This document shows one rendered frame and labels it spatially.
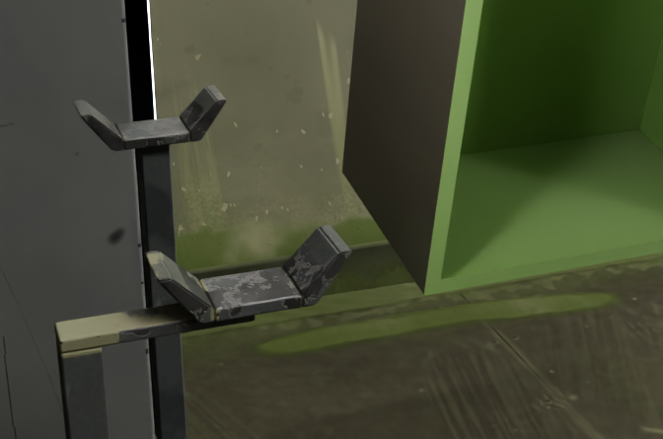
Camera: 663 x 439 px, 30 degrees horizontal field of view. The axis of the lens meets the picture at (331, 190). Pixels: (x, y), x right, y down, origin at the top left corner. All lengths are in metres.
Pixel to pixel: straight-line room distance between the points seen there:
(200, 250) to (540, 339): 0.73
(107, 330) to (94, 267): 0.63
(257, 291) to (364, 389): 1.93
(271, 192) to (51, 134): 1.64
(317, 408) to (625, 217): 0.69
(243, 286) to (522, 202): 1.62
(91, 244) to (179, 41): 1.64
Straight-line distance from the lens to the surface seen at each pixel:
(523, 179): 2.17
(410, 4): 1.78
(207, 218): 2.63
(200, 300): 0.49
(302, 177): 2.70
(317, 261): 0.50
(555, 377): 2.50
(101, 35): 1.05
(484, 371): 2.50
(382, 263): 2.74
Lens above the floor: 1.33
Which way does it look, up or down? 23 degrees down
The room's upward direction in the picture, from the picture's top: straight up
